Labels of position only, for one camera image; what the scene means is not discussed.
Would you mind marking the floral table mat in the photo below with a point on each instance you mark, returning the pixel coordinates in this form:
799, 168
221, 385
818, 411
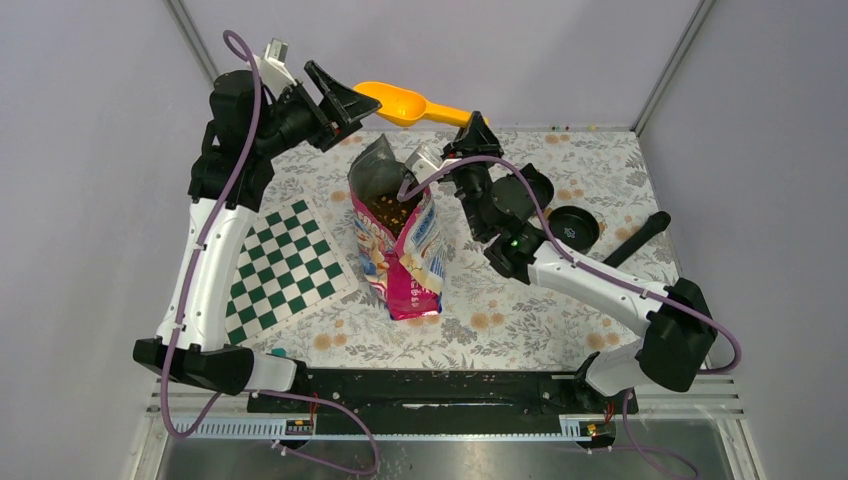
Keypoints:
487, 322

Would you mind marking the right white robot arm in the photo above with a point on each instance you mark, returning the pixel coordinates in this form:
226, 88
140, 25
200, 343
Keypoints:
669, 320

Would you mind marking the black marker orange tip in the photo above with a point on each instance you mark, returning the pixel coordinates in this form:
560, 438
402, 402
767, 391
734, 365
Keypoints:
654, 225

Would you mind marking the pink blue pet food bag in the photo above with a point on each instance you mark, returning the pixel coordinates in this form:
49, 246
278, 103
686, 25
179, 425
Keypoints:
401, 244

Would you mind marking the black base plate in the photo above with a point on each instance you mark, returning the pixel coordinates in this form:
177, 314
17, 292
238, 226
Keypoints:
443, 403

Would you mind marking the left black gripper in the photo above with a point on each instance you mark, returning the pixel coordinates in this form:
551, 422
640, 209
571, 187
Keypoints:
351, 105

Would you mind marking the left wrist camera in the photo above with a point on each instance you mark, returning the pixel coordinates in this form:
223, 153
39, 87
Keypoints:
272, 68

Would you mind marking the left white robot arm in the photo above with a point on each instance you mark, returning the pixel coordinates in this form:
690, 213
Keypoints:
255, 118

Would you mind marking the green white chessboard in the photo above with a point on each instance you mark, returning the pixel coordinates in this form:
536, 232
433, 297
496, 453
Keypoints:
289, 267

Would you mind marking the yellow plastic scoop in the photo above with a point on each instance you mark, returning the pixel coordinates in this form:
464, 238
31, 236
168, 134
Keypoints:
405, 108

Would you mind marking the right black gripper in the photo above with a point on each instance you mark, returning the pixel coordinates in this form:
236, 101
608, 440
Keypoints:
473, 141

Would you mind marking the black pet bowl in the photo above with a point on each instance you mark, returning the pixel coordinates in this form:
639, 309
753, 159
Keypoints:
575, 227
519, 199

